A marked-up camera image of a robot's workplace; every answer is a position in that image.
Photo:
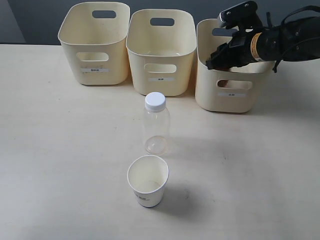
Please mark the clear plastic bottle white cap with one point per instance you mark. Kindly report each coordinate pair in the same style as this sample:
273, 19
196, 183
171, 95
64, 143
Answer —
156, 124

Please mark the right cream plastic bin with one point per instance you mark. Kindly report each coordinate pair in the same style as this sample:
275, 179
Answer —
233, 91

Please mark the left cream plastic bin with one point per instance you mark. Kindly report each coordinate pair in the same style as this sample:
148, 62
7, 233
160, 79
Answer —
93, 37

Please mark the middle cream plastic bin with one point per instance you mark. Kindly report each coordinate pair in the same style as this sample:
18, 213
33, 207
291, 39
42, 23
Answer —
161, 44

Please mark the brown wooden cup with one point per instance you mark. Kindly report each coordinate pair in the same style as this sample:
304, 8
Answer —
222, 83

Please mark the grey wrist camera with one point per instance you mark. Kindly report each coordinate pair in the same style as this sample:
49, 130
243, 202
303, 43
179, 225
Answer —
242, 15

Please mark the white paper cup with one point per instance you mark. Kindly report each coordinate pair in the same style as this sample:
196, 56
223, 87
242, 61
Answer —
147, 176

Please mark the cream plastic bin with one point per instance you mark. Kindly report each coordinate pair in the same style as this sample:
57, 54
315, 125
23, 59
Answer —
93, 37
161, 44
233, 91

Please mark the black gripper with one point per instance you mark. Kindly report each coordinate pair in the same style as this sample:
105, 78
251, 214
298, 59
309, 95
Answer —
240, 51

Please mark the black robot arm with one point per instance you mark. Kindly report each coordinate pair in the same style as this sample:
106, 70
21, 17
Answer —
291, 41

